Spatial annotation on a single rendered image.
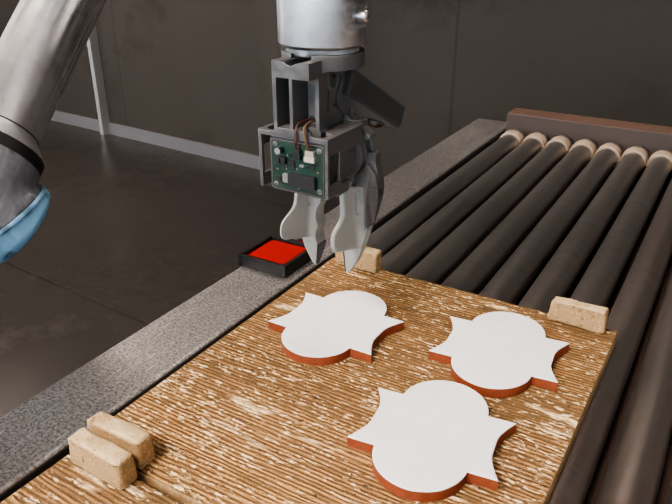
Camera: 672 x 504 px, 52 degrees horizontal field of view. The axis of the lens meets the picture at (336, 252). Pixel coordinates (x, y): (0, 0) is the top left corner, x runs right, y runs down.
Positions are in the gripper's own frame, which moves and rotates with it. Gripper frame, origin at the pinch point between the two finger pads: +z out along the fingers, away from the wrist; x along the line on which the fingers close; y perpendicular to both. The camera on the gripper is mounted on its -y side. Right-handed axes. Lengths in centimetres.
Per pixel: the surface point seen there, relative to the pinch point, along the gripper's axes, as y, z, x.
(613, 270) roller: -34.0, 11.2, 21.9
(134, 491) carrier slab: 27.6, 9.0, -1.2
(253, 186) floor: -235, 103, -195
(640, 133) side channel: -94, 8, 15
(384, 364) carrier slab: 3.1, 9.1, 7.3
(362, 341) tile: 2.1, 8.0, 4.3
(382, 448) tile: 14.9, 8.0, 13.2
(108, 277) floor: -116, 103, -179
